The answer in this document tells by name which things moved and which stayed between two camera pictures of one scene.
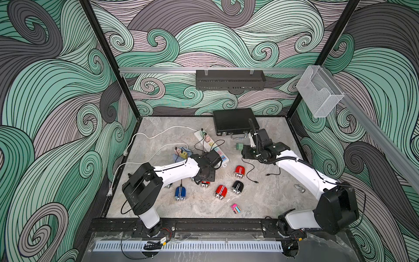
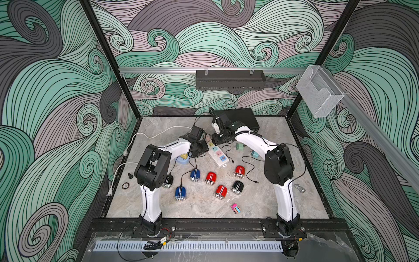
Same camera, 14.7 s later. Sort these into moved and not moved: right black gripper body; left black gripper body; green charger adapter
Moved: right black gripper body; left black gripper body
Not moved: green charger adapter
